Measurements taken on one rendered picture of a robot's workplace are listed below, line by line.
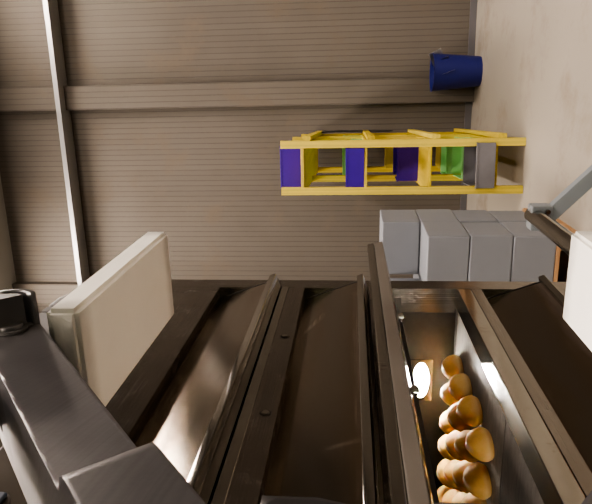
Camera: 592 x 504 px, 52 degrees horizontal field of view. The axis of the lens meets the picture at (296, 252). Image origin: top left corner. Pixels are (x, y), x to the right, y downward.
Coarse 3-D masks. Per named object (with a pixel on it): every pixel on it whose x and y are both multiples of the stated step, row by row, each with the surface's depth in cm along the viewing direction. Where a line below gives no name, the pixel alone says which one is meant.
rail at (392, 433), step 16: (368, 256) 165; (384, 336) 114; (384, 352) 107; (384, 368) 101; (384, 384) 96; (384, 400) 92; (384, 416) 88; (384, 432) 84; (400, 448) 80; (400, 464) 76; (400, 480) 73; (400, 496) 71
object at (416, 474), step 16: (384, 256) 161; (384, 272) 149; (384, 288) 138; (384, 304) 129; (384, 320) 121; (400, 336) 124; (400, 352) 106; (400, 368) 100; (400, 384) 95; (400, 400) 91; (400, 416) 86; (416, 416) 108; (400, 432) 83; (416, 432) 82; (416, 448) 78; (416, 464) 75; (416, 480) 73; (416, 496) 70; (432, 496) 95
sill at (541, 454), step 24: (480, 312) 161; (480, 336) 146; (480, 360) 146; (504, 360) 134; (504, 384) 124; (504, 408) 123; (528, 408) 115; (528, 432) 107; (528, 456) 106; (552, 456) 100; (552, 480) 94
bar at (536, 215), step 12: (588, 168) 106; (576, 180) 107; (588, 180) 106; (564, 192) 107; (576, 192) 106; (528, 204) 110; (540, 204) 108; (552, 204) 108; (564, 204) 107; (528, 216) 108; (540, 216) 104; (552, 216) 108; (540, 228) 102; (552, 228) 97; (564, 228) 95; (552, 240) 96; (564, 240) 91
